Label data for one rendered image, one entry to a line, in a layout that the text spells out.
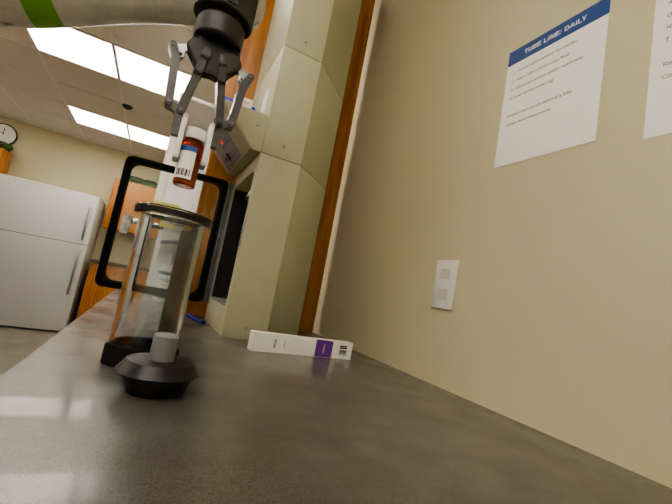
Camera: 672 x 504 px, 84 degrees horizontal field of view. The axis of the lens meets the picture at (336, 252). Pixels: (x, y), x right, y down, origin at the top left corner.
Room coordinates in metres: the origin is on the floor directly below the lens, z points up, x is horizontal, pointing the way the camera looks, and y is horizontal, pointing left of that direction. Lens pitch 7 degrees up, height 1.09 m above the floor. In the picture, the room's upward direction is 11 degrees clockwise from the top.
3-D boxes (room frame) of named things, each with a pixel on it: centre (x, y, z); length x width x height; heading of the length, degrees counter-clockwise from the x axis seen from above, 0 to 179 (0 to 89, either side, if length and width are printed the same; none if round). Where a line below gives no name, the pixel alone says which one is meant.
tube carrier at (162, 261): (0.56, 0.25, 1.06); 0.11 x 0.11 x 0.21
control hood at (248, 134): (1.05, 0.35, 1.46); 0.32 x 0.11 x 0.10; 25
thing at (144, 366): (0.46, 0.18, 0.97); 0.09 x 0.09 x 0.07
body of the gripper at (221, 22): (0.56, 0.25, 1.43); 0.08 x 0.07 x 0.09; 115
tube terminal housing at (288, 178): (1.13, 0.19, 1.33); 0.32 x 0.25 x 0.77; 25
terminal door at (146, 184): (1.15, 0.53, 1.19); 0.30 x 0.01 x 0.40; 108
